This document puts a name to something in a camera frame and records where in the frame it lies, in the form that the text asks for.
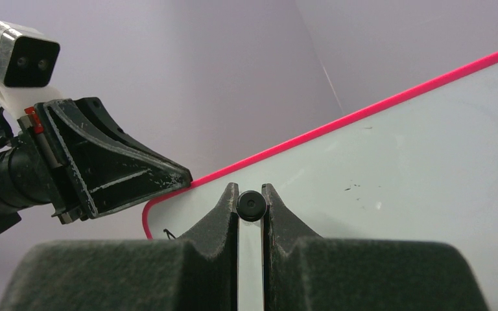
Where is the black whiteboard marker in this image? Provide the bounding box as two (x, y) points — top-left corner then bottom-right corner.
(236, 190), (268, 222)

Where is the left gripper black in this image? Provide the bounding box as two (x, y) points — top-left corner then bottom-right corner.
(17, 97), (193, 224)

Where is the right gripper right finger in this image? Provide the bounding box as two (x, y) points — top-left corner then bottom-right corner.
(261, 184), (488, 310)

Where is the whiteboard with red frame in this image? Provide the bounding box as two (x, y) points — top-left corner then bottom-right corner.
(142, 52), (498, 310)

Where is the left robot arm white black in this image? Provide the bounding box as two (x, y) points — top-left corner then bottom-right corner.
(0, 97), (193, 234)

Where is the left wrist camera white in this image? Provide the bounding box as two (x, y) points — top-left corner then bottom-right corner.
(0, 20), (64, 119)

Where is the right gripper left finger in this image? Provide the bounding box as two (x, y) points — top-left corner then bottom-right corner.
(0, 183), (239, 310)

